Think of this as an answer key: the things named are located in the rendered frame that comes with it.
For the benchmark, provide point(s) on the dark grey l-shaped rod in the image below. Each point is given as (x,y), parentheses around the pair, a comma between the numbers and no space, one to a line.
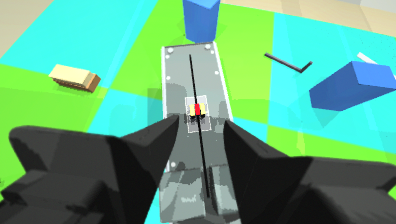
(292,66)

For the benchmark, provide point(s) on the blue rectangular block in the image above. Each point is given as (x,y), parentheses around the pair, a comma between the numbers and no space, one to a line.
(201,19)
(353,84)

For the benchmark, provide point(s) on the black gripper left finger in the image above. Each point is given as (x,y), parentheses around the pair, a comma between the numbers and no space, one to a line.
(131,166)

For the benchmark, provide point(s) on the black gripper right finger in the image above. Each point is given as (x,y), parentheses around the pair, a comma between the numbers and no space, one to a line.
(269,185)

